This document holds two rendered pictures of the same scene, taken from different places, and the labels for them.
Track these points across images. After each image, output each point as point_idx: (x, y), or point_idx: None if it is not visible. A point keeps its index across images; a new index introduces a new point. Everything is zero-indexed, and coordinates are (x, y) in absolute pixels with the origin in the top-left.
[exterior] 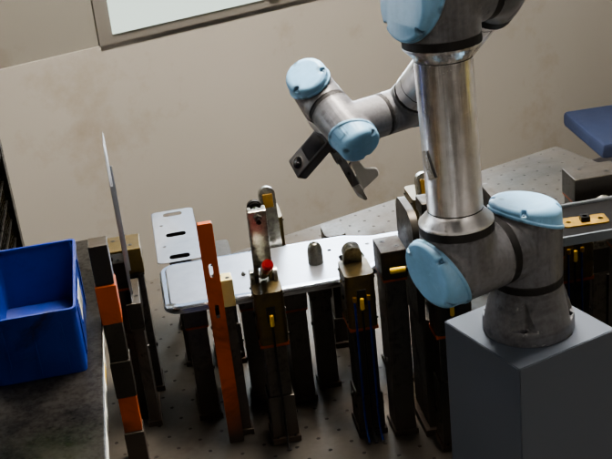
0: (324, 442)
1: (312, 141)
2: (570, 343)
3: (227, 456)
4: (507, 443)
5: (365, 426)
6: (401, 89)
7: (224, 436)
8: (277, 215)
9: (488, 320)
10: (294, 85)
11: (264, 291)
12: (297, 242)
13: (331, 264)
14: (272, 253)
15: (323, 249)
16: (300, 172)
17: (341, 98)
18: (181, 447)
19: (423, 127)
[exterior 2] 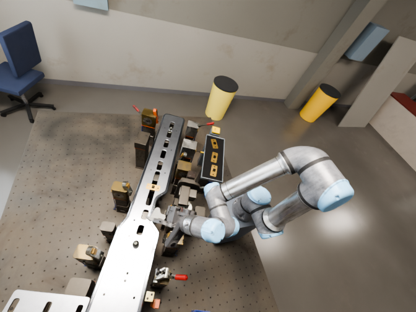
0: (169, 270)
1: (178, 234)
2: None
3: (159, 309)
4: (246, 231)
5: (174, 254)
6: (231, 198)
7: (147, 307)
8: (98, 249)
9: (247, 220)
10: (220, 240)
11: (168, 278)
12: (12, 226)
13: (142, 239)
14: (114, 260)
15: (126, 237)
16: (175, 246)
17: (226, 223)
18: None
19: (297, 216)
